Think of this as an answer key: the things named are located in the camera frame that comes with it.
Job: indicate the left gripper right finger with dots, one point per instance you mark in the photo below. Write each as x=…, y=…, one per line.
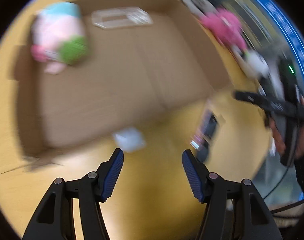
x=251, y=217

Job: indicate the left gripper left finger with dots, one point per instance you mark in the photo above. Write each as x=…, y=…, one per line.
x=54, y=217

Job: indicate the black binder clip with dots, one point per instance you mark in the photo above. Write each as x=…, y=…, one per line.
x=207, y=129

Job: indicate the pink blue green plush toy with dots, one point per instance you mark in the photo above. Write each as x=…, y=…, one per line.
x=58, y=37

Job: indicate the clear white phone case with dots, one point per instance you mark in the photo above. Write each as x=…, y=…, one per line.
x=123, y=17

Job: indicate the person's right hand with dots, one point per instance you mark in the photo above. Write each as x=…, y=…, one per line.
x=287, y=124

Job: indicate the white panda plush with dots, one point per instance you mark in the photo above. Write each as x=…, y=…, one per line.
x=251, y=63

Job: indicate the pink plush bear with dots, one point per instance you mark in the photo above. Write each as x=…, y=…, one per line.
x=226, y=27

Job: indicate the brown cardboard box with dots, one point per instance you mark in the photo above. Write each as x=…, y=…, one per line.
x=130, y=75

